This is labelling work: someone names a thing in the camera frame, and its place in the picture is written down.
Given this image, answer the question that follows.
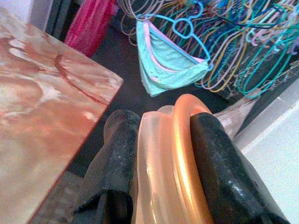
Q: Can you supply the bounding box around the pink red plastic bag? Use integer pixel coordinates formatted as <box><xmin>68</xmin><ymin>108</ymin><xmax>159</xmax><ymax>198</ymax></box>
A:
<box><xmin>64</xmin><ymin>0</ymin><xmax>117</xmax><ymax>58</ymax></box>

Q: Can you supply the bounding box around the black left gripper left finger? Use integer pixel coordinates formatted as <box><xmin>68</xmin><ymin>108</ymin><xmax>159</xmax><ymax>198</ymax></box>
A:
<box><xmin>73</xmin><ymin>109</ymin><xmax>142</xmax><ymax>224</ymax></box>

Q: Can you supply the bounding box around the orange lidded plastic container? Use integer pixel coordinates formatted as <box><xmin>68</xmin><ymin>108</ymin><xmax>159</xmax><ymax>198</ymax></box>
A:
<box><xmin>135</xmin><ymin>93</ymin><xmax>218</xmax><ymax>224</ymax></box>

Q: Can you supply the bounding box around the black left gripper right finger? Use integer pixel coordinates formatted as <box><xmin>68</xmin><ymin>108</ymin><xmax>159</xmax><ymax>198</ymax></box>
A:
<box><xmin>190</xmin><ymin>112</ymin><xmax>292</xmax><ymax>224</ymax></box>

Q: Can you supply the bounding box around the teal cloth pink trim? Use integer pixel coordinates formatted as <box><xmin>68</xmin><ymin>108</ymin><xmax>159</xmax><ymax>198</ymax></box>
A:
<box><xmin>136</xmin><ymin>20</ymin><xmax>211</xmax><ymax>98</ymax></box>

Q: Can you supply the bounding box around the marble top red-edged table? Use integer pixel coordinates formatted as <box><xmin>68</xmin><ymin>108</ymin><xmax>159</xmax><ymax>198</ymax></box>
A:
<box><xmin>0</xmin><ymin>7</ymin><xmax>124</xmax><ymax>224</ymax></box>

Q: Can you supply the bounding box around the white tall panel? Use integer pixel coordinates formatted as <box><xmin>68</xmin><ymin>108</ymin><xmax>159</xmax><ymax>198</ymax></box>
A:
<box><xmin>233</xmin><ymin>77</ymin><xmax>299</xmax><ymax>224</ymax></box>

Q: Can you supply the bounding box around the colourful wire hanger bundle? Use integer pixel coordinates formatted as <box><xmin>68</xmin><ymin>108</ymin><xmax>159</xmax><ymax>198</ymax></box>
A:
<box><xmin>116</xmin><ymin>0</ymin><xmax>299</xmax><ymax>98</ymax></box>

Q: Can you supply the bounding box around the blue wire hanger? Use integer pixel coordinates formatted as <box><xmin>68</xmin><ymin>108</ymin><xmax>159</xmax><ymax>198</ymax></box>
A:
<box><xmin>136</xmin><ymin>1</ymin><xmax>214</xmax><ymax>70</ymax></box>

